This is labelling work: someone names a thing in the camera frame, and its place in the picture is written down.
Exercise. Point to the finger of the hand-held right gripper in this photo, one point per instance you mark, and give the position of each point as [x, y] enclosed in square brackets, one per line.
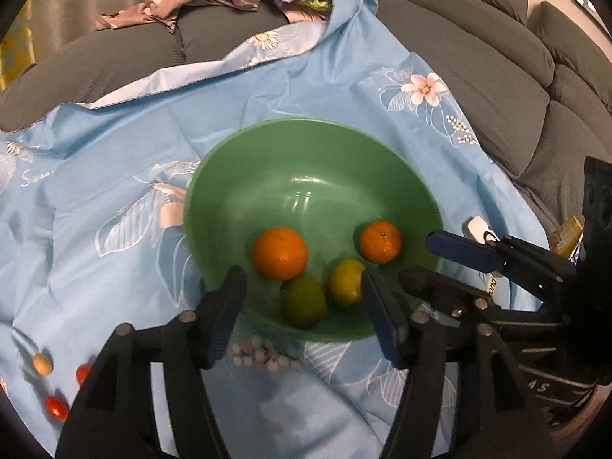
[461, 249]
[440, 291]

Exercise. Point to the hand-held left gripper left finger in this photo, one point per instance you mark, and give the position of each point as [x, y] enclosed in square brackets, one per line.
[224, 318]

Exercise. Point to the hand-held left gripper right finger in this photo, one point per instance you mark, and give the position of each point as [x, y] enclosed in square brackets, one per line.
[382, 318]

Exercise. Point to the green plastic bowl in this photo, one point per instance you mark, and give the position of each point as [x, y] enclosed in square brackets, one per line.
[311, 177]

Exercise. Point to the yellow lemon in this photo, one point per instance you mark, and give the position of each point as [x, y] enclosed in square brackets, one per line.
[345, 282]

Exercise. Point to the yellow snack packet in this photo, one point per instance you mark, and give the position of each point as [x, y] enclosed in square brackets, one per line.
[566, 235]

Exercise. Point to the small orange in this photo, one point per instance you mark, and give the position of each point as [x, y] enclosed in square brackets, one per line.
[380, 242]

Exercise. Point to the green lime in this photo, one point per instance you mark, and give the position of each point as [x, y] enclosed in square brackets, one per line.
[303, 302]

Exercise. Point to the large orange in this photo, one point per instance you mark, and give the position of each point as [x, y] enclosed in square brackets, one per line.
[279, 253]

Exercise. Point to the red cherry tomato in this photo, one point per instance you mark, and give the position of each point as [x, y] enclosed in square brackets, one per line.
[56, 407]
[83, 374]

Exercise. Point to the blue floral cloth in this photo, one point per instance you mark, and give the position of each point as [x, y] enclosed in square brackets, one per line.
[119, 162]

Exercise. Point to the yellow cherry tomato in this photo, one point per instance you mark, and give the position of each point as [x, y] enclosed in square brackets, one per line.
[41, 364]

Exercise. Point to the grey sofa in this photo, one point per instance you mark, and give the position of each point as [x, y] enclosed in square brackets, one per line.
[478, 57]

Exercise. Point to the green cloth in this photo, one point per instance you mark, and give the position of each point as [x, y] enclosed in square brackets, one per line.
[316, 3]

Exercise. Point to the yellow patterned curtain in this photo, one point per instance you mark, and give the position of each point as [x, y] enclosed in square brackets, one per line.
[16, 52]

